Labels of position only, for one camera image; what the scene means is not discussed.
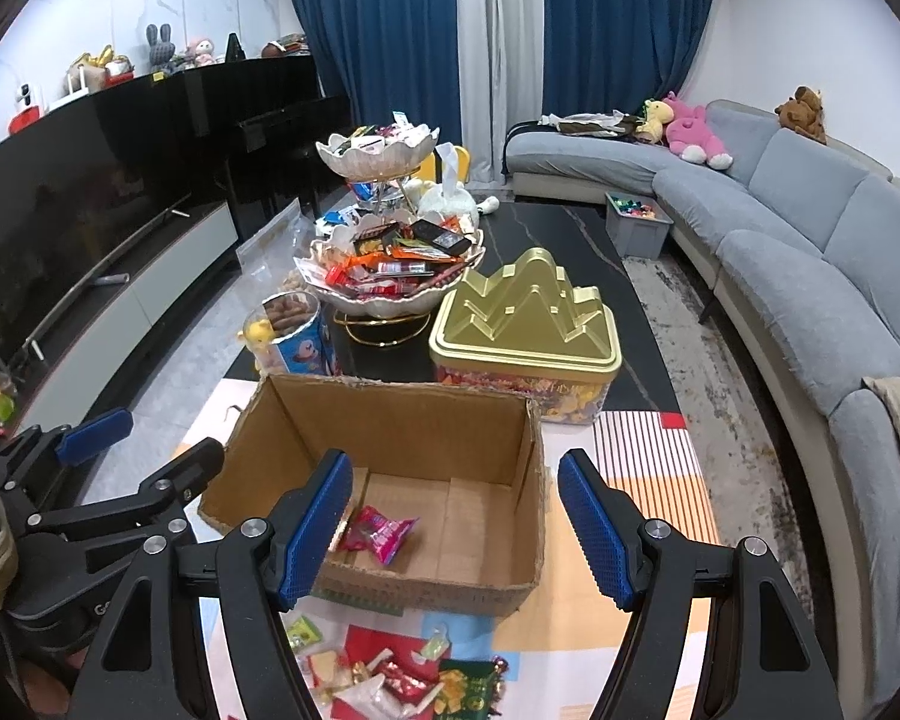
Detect clear jar of brown snacks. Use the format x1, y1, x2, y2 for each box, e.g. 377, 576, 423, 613
258, 289, 331, 376

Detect pink wrapped candy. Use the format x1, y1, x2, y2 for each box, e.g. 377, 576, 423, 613
338, 505, 418, 566

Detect patterned floor rug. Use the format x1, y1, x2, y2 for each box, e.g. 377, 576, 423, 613
624, 254, 816, 613

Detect yellow bear figurine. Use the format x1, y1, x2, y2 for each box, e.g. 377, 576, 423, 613
238, 314, 281, 376

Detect red snack packet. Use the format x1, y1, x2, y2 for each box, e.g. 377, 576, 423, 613
372, 658, 442, 717

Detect green wrapped candy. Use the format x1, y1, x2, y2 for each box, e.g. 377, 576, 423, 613
413, 622, 450, 665

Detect brown cardboard box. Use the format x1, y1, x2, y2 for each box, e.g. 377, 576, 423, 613
199, 374, 548, 617

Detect green snack bag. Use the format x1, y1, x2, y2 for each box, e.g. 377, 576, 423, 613
434, 656, 509, 720

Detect black television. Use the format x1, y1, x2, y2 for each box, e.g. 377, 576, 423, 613
0, 80, 194, 358

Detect gold mountain lid candy tin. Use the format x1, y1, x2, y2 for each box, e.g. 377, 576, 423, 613
429, 247, 624, 424

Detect white tiered snack stand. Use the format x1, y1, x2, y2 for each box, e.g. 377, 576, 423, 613
295, 110, 500, 348

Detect grey storage bin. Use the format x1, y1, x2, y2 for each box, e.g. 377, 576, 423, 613
606, 192, 673, 260

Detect grey curved sofa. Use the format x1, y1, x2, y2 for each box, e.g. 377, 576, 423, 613
504, 99, 900, 718

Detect grey bunny plush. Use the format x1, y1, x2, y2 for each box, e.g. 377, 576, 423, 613
146, 23, 175, 70

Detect pink plush toy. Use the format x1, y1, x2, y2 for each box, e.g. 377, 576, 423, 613
663, 91, 733, 171

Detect yellow plush toy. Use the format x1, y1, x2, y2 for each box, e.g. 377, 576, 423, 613
634, 99, 674, 145

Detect brown plush bear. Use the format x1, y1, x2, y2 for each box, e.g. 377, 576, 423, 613
774, 86, 827, 145

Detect blue curtains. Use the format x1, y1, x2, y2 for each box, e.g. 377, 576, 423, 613
290, 0, 712, 145

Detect white sheer curtain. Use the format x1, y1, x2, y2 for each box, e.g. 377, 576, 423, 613
457, 0, 544, 187

